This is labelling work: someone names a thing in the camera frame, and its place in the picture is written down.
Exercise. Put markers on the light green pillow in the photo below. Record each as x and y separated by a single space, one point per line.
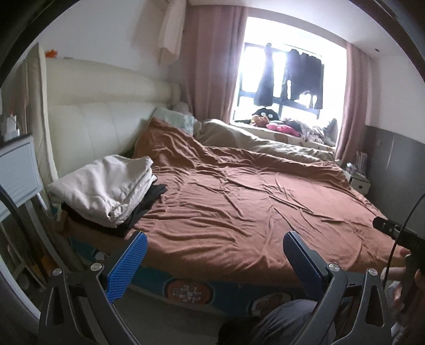
174 119

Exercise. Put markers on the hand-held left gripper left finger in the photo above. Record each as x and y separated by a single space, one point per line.
128 265

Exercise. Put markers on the brown blanket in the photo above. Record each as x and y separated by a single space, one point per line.
249 205

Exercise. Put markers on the dark hanging clothes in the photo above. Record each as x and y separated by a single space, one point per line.
282 106

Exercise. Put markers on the long dark hanging coat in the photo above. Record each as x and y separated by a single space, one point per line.
265 83

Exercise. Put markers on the pink plush toy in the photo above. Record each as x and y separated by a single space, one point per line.
282 127

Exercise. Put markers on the person's left leg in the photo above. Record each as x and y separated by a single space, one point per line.
285 320

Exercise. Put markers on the black folded clothes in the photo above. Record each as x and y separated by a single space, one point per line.
146 205

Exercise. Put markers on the dark purple hanging shirt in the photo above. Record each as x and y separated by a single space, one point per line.
294 76

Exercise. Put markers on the pile of mixed clothes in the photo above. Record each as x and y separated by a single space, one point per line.
312 132

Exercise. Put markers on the cream padded headboard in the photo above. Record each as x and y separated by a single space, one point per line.
99 119

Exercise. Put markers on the small orange toy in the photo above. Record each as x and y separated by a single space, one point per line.
52 53

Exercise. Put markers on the beige duvet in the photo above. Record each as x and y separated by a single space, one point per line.
252 139

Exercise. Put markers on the pink white packages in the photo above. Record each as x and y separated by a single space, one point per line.
362 162

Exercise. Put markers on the white nightstand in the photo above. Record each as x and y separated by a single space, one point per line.
360 184

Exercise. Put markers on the cream hanging cloth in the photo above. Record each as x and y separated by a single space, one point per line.
171 33

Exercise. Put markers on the blue cartoon printed bedsheet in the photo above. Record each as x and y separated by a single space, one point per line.
192 292

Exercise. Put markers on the brown teddy bear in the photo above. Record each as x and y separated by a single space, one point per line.
259 122

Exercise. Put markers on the white bedside cabinet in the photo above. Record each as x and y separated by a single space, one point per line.
20 175

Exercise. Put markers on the black plush toy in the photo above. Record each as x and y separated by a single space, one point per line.
265 112

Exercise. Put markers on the pink curtain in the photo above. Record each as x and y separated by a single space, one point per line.
212 66
352 99

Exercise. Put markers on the beige jacket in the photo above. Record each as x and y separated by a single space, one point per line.
99 189

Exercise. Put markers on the black hanging garment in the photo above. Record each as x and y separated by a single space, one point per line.
312 79

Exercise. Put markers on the person's right hand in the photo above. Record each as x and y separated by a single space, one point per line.
393 273

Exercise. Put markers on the white pillow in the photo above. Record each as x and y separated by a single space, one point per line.
182 107

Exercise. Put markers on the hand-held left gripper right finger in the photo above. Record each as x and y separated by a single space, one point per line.
300 262

